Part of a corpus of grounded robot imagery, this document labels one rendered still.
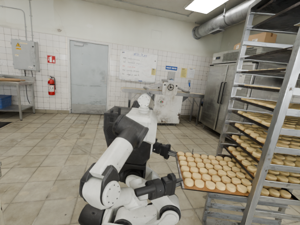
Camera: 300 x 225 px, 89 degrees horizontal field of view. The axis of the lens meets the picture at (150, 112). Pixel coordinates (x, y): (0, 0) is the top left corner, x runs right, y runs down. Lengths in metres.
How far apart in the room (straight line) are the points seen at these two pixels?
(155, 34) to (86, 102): 2.86
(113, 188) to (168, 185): 0.37
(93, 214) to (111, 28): 4.40
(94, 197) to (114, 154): 0.15
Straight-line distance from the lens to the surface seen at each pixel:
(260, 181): 0.94
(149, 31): 5.02
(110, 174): 0.56
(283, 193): 1.15
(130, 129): 0.67
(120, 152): 0.61
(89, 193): 0.60
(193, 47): 5.44
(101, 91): 4.84
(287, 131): 0.92
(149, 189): 0.77
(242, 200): 1.63
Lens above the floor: 1.33
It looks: 14 degrees down
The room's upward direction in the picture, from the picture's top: 6 degrees clockwise
